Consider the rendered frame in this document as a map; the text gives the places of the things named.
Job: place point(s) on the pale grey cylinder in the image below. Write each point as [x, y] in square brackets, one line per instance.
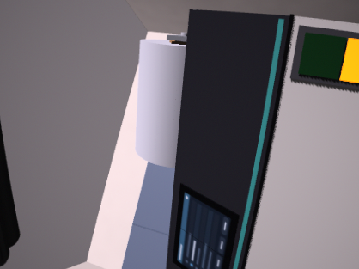
[159, 91]

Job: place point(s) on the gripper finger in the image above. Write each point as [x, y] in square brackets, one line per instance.
[9, 228]

